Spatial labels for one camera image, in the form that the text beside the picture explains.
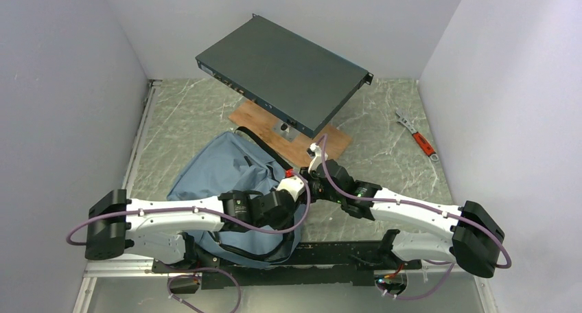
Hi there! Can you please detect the blue student backpack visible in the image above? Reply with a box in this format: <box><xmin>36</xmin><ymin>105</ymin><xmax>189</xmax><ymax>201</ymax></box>
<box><xmin>166</xmin><ymin>126</ymin><xmax>305</xmax><ymax>268</ymax></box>

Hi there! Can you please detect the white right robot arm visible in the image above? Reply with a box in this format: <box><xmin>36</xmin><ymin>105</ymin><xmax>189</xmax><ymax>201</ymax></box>
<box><xmin>300</xmin><ymin>160</ymin><xmax>511</xmax><ymax>278</ymax></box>

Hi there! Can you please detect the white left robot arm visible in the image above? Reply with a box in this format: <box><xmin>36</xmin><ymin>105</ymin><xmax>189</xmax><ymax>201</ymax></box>
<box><xmin>84</xmin><ymin>189</ymin><xmax>306</xmax><ymax>272</ymax></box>

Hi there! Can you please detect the dark teal rack server unit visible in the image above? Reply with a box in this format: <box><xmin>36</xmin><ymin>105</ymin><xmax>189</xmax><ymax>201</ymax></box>
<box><xmin>196</xmin><ymin>14</ymin><xmax>373</xmax><ymax>139</ymax></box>

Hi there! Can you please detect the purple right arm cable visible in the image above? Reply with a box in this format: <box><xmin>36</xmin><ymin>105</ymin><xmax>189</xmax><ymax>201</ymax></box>
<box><xmin>316</xmin><ymin>133</ymin><xmax>513</xmax><ymax>301</ymax></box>

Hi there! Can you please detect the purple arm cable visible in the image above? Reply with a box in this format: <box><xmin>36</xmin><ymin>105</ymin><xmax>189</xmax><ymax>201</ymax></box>
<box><xmin>316</xmin><ymin>133</ymin><xmax>513</xmax><ymax>301</ymax></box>
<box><xmin>65</xmin><ymin>176</ymin><xmax>312</xmax><ymax>246</ymax></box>

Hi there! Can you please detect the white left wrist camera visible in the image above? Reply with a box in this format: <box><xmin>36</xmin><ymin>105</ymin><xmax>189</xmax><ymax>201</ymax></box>
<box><xmin>276</xmin><ymin>170</ymin><xmax>312</xmax><ymax>204</ymax></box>

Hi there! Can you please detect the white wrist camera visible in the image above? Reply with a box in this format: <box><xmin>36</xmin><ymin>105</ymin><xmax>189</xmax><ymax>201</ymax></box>
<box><xmin>276</xmin><ymin>170</ymin><xmax>312</xmax><ymax>204</ymax></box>
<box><xmin>307</xmin><ymin>143</ymin><xmax>328</xmax><ymax>173</ymax></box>

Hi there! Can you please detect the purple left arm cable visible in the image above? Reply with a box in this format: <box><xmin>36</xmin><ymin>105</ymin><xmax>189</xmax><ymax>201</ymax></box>
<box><xmin>65</xmin><ymin>176</ymin><xmax>312</xmax><ymax>246</ymax></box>

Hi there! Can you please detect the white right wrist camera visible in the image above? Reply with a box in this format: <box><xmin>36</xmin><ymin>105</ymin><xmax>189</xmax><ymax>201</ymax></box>
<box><xmin>307</xmin><ymin>143</ymin><xmax>328</xmax><ymax>173</ymax></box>

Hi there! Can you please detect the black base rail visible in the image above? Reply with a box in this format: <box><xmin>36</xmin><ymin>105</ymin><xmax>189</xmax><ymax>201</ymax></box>
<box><xmin>152</xmin><ymin>240</ymin><xmax>423</xmax><ymax>290</ymax></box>

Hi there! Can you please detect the metal stand bracket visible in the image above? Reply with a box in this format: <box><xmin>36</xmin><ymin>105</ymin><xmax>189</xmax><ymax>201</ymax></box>
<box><xmin>272</xmin><ymin>121</ymin><xmax>300</xmax><ymax>143</ymax></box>

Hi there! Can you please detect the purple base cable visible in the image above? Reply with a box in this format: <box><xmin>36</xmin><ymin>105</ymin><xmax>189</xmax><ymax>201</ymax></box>
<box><xmin>166</xmin><ymin>267</ymin><xmax>243</xmax><ymax>313</ymax></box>

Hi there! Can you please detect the red handled adjustable wrench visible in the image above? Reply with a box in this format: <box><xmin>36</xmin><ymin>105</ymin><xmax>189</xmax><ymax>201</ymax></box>
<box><xmin>395</xmin><ymin>108</ymin><xmax>439</xmax><ymax>162</ymax></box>

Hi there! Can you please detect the aluminium frame rail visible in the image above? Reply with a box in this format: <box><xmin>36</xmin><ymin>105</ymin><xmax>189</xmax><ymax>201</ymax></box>
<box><xmin>72</xmin><ymin>80</ymin><xmax>163</xmax><ymax>312</ymax></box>

